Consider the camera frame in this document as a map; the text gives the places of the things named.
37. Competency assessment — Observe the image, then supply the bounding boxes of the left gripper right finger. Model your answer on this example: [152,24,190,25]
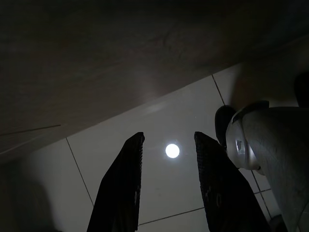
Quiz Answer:
[194,131,272,232]

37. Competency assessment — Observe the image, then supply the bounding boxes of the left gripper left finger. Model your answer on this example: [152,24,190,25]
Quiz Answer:
[86,131,145,232]

